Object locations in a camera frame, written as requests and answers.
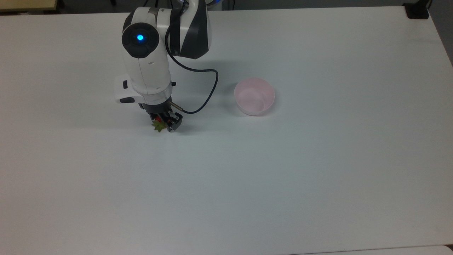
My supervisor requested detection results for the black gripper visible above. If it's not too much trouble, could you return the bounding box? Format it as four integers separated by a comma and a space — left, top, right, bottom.
138, 96, 183, 132

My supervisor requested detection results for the red strawberry with green leaves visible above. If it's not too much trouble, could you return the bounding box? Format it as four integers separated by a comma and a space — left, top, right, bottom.
152, 118, 168, 133

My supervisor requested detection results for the pink plastic bowl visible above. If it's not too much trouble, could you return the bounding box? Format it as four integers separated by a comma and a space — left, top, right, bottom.
234, 77, 276, 116

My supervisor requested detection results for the wooden furniture edge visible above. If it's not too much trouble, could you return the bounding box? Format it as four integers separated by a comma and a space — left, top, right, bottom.
0, 0, 58, 12

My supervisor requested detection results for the black table clamp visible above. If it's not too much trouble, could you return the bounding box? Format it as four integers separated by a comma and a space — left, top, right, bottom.
404, 0, 431, 19

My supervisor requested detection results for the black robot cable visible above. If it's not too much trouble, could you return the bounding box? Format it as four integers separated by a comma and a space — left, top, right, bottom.
165, 7, 219, 114

